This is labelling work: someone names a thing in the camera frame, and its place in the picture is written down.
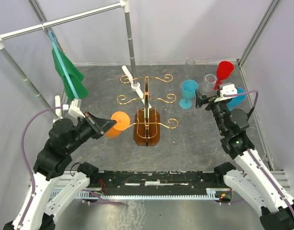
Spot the green cloth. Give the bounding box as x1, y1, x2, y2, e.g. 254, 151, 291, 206
52, 49, 89, 101

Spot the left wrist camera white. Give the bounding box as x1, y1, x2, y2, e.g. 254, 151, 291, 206
62, 98, 85, 118

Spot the light blue back glass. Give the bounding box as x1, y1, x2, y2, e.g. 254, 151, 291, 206
179, 80, 199, 109

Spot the light blue cable duct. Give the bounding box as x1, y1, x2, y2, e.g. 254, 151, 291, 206
50, 189, 219, 201

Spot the brown wooden rack base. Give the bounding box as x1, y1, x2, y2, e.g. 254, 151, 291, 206
134, 107, 160, 146

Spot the silver clothes rail frame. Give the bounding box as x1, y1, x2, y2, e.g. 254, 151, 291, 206
0, 0, 152, 120

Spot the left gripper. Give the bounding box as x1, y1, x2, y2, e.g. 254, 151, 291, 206
67, 109, 117, 152

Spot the orange wine glass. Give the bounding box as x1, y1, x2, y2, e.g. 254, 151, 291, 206
105, 111, 130, 138

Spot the red wine glass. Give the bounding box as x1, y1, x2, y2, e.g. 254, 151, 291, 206
214, 61, 234, 90

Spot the blue front wine glass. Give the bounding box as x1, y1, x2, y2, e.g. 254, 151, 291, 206
227, 95, 246, 111

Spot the gold wire glass rack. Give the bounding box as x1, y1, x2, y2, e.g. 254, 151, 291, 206
116, 73, 179, 147

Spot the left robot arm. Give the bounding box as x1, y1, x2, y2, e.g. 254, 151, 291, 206
3, 112, 117, 230

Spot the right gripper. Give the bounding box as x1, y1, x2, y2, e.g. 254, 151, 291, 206
194, 90, 229, 135

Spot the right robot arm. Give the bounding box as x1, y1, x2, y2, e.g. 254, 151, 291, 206
195, 88, 294, 230

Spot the clear wine glass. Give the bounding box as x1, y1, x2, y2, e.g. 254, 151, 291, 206
185, 57, 196, 66
202, 74, 217, 92

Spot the blue clothes hanger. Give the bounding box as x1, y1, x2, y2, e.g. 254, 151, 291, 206
48, 30, 79, 99

